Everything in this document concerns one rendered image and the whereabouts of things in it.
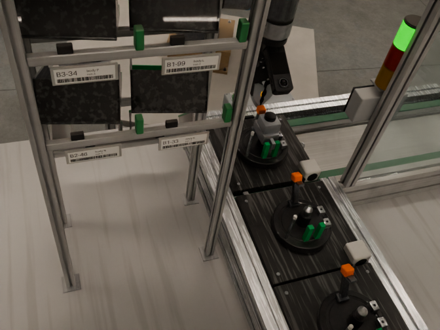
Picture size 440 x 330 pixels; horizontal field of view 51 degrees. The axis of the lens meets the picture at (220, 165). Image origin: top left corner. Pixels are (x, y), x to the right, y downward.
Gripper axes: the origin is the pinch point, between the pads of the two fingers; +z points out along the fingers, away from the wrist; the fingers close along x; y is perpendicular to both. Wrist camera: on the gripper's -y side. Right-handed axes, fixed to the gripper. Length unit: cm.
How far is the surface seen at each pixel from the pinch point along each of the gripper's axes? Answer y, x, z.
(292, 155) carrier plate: -10.1, -7.7, 10.3
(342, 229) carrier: -34.8, -9.8, 10.2
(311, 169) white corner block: -17.5, -9.5, 8.2
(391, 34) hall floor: 172, -203, 108
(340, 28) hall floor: 185, -163, 108
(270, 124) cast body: -8.7, 0.8, -1.2
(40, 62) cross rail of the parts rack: -28, 50, -39
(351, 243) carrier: -39.7, -9.0, 8.1
